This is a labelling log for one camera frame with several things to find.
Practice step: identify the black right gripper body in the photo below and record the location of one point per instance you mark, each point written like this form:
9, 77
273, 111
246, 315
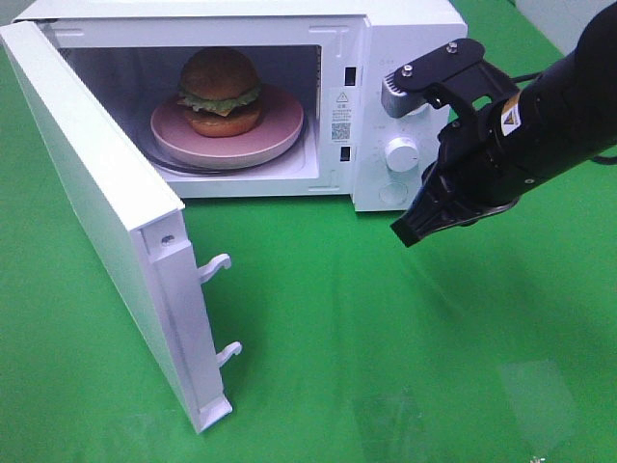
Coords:
475, 170

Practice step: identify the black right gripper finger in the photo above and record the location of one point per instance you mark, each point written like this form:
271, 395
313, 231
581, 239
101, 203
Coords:
428, 213

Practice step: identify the round door release button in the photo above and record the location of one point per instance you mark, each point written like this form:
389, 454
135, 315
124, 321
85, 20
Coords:
395, 194

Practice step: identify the white microwave knob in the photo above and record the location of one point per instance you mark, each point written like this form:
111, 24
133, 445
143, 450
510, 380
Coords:
420, 109
401, 154

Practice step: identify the pink round plate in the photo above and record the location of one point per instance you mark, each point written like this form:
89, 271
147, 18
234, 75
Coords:
276, 130

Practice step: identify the burger with lettuce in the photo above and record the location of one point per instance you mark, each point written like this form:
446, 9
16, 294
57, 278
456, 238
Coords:
219, 89

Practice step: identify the white microwave door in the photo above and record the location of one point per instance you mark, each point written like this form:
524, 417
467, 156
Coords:
133, 219

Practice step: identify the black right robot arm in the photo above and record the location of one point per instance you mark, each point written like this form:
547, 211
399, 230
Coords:
509, 135

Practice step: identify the glass microwave turntable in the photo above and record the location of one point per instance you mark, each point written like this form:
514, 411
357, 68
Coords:
292, 161

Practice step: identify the white microwave oven body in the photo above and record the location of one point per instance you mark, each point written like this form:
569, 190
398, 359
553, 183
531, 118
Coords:
332, 55

